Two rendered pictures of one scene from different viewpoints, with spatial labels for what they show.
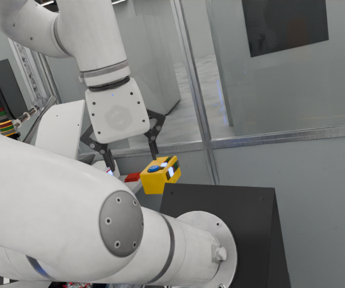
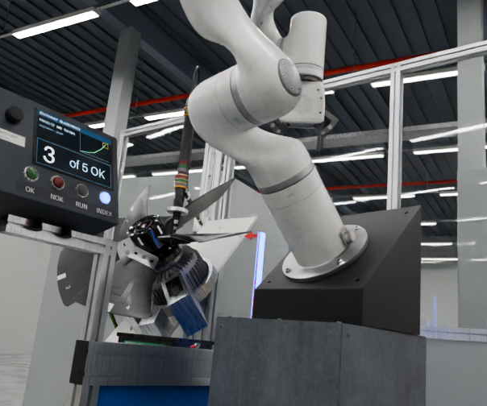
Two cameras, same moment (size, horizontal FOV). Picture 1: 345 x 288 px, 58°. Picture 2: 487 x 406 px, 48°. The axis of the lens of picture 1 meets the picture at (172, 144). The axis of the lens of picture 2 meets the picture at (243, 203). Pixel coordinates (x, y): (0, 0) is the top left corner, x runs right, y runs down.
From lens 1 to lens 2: 0.84 m
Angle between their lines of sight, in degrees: 35
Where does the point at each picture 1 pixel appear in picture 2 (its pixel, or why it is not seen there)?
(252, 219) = (391, 225)
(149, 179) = not seen: hidden behind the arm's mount
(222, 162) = not seen: hidden behind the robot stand
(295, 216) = not seen: outside the picture
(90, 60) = (298, 56)
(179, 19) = (393, 167)
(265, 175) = (465, 393)
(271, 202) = (414, 213)
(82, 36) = (299, 40)
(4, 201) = (243, 27)
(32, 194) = (255, 33)
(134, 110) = (315, 101)
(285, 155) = not seen: outside the picture
